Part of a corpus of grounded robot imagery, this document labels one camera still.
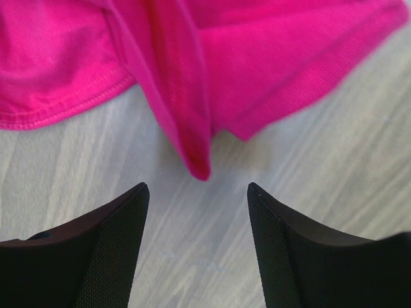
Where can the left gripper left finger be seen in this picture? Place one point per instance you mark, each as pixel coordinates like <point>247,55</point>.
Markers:
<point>89,261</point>

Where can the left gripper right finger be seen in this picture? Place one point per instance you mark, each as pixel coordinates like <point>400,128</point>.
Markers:
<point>303,263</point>

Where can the crimson red t shirt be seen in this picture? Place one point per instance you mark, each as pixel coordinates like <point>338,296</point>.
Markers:
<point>204,66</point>

